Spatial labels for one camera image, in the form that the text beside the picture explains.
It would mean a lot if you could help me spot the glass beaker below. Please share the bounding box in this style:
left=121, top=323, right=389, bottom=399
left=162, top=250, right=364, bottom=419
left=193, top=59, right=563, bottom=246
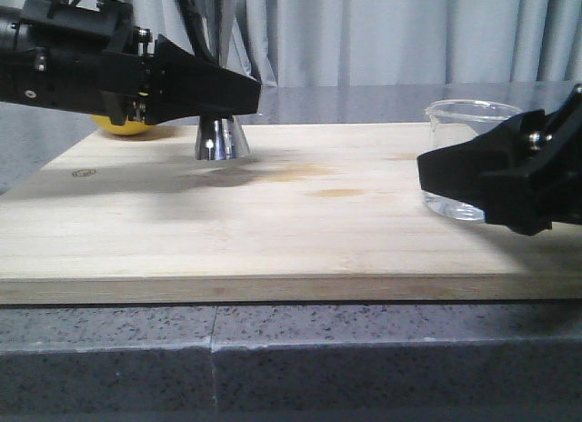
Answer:
left=422, top=99, right=522, bottom=223

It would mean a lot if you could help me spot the wooden cutting board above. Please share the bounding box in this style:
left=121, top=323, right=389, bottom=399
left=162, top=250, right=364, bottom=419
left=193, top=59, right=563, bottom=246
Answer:
left=1, top=123, right=581, bottom=305

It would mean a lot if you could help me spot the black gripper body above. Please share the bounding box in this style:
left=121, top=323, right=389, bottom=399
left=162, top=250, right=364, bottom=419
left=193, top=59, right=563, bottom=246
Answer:
left=542, top=84, right=581, bottom=225
left=1, top=0, right=152, bottom=126

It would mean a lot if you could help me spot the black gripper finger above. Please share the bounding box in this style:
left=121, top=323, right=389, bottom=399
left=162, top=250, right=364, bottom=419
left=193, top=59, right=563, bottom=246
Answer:
left=145, top=35, right=261, bottom=125
left=417, top=110, right=557, bottom=235

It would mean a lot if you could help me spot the yellow lemon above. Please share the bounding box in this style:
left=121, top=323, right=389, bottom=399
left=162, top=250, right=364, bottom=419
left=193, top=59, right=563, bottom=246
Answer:
left=90, top=115, right=152, bottom=136

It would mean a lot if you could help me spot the grey curtain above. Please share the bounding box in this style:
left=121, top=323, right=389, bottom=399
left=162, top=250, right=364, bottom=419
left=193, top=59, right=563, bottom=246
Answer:
left=0, top=0, right=582, bottom=89

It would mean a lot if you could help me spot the steel double jigger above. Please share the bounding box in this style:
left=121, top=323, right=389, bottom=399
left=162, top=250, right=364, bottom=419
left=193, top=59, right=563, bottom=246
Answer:
left=195, top=0, right=250, bottom=160

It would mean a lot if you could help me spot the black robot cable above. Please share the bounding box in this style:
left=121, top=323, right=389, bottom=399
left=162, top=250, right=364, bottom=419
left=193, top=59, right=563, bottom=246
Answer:
left=170, top=0, right=215, bottom=62

